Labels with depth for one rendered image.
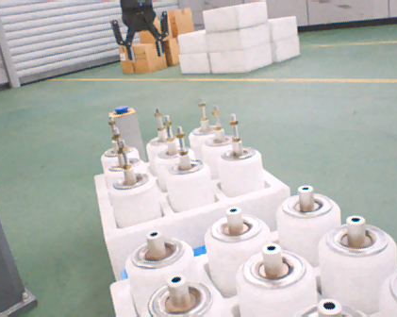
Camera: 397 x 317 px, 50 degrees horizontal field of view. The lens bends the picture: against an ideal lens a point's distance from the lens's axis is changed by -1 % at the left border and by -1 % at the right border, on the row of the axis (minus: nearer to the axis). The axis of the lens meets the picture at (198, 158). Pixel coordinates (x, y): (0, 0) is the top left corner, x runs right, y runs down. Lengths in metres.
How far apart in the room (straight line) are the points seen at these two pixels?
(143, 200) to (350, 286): 0.44
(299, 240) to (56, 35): 5.95
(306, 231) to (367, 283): 0.12
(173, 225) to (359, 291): 0.41
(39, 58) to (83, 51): 0.68
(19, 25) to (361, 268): 5.93
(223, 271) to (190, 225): 0.26
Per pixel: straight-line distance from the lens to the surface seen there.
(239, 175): 0.89
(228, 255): 0.60
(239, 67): 3.68
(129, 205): 0.85
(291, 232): 0.65
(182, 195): 0.87
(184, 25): 5.13
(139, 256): 0.61
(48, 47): 6.37
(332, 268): 0.57
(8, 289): 1.04
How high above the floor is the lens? 0.56
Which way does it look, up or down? 19 degrees down
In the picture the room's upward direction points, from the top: 10 degrees counter-clockwise
